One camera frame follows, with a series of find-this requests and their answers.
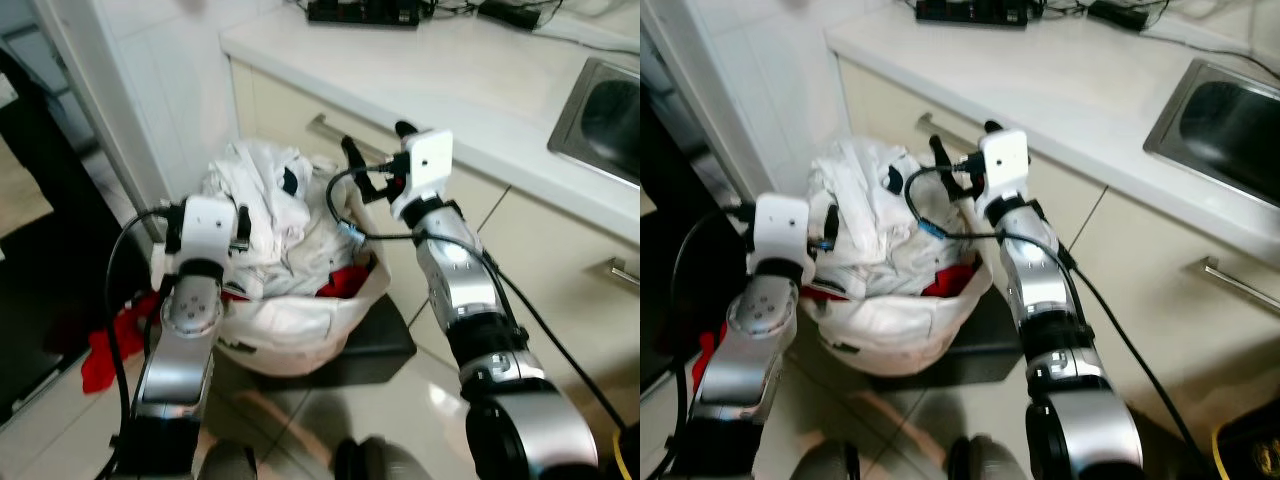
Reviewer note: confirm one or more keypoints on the red cloth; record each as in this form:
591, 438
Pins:
100, 360
705, 350

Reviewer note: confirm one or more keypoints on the black power strip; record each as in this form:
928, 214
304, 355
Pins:
360, 12
970, 12

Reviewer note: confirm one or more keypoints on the grey robot leg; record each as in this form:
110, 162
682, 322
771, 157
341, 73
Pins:
990, 460
820, 462
380, 460
225, 462

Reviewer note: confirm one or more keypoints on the grey robot left leg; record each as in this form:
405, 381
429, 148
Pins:
225, 462
820, 462

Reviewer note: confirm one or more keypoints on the grey door frame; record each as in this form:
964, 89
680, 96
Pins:
100, 100
700, 80

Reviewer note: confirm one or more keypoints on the stainless steel sink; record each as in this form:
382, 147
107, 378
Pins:
1230, 120
600, 110

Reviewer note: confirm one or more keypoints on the black flat platform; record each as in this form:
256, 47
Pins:
985, 335
385, 340

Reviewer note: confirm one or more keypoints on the cream kitchen cabinet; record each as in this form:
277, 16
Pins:
560, 240
1150, 260

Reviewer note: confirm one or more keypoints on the black power adapter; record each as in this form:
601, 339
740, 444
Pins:
1118, 14
510, 14

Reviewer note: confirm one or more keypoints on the white fabric laundry basket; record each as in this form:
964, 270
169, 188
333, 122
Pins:
890, 330
290, 330

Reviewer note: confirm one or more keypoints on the grey robot right leg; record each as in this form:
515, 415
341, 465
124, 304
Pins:
380, 460
990, 460

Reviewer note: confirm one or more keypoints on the black top-load washing machine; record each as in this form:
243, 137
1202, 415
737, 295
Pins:
660, 250
40, 250

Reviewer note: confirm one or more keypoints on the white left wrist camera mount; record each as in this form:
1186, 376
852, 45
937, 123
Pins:
210, 228
782, 228

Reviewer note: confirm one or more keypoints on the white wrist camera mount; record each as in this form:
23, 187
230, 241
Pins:
210, 228
425, 165
782, 228
1003, 165

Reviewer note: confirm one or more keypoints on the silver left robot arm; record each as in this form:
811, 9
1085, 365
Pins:
180, 340
745, 350

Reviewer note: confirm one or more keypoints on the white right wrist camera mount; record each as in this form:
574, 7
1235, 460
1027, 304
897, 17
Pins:
425, 165
1003, 165

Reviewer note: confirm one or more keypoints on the small red garment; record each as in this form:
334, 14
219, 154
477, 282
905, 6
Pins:
945, 283
345, 283

